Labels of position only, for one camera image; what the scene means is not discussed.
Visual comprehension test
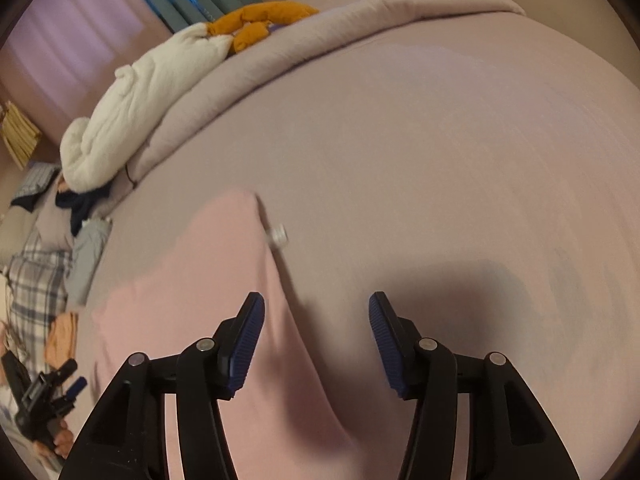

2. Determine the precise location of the orange plush toy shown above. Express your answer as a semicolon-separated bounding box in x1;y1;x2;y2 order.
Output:
206;1;321;56

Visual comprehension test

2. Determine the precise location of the person's left hand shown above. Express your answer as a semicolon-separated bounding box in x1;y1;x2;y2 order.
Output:
31;417;77;462

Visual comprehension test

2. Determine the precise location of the pink striped shirt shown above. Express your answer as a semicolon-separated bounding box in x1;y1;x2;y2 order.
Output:
92;187;416;480

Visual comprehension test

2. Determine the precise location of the grey-blue folded garment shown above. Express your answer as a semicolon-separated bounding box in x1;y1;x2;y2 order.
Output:
64;220;114;307

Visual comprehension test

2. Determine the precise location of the orange printed folded garment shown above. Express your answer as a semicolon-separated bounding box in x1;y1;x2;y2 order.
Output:
44;311;82;367

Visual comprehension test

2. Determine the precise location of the white fluffy blanket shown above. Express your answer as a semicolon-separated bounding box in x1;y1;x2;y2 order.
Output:
60;22;236;194

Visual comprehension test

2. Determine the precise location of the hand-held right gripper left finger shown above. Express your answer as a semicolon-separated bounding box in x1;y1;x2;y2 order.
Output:
59;291;266;480

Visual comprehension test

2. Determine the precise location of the pink curtain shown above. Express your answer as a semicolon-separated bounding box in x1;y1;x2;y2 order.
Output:
0;0;168;141

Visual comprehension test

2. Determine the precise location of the dark navy garment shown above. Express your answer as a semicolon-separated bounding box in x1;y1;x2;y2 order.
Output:
11;177;112;237

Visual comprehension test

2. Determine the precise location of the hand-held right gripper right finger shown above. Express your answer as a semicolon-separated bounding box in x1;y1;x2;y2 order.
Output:
368;291;581;480

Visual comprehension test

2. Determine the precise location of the lilac bed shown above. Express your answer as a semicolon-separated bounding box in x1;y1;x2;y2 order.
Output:
75;15;640;480

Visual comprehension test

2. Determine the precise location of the lilac duvet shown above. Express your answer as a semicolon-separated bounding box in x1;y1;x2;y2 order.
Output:
125;0;527;192

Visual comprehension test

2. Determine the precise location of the lilac pillow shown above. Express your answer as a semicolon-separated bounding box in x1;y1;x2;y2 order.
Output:
32;180;76;253

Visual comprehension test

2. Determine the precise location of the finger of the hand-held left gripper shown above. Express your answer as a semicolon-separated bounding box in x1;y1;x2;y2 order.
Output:
64;376;88;402
49;358;79;382

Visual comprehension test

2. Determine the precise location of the yellow slatted object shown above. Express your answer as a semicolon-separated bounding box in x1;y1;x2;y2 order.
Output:
0;101;44;172

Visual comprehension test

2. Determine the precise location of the plaid pillow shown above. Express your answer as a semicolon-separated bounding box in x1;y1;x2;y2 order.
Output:
6;162;77;348

